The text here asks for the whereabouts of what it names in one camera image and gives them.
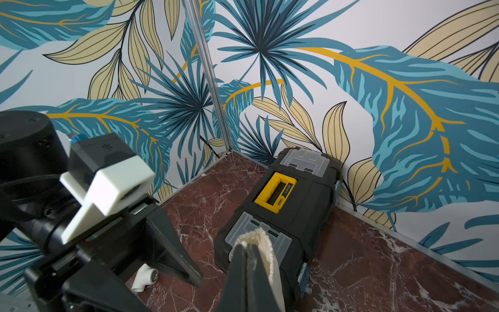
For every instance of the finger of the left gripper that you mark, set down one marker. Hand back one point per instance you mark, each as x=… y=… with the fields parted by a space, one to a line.
x=164 y=251
x=99 y=290

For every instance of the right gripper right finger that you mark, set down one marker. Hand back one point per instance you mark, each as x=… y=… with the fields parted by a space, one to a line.
x=261 y=295

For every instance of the white pipe fitting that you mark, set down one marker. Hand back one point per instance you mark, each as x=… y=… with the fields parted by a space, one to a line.
x=145 y=276

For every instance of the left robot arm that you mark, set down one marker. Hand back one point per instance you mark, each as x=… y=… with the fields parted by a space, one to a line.
x=32 y=197

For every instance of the cream cloth soil bag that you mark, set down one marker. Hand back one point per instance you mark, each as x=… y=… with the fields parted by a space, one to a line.
x=261 y=239

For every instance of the black yellow toolbox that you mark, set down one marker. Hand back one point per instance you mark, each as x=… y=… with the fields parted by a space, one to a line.
x=292 y=202

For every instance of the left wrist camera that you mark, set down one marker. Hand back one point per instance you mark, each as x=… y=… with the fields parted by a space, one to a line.
x=105 y=176

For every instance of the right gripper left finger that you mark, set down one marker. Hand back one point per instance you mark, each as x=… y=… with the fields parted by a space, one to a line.
x=238 y=293

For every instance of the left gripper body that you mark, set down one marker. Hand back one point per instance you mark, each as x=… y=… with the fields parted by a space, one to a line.
x=116 y=244

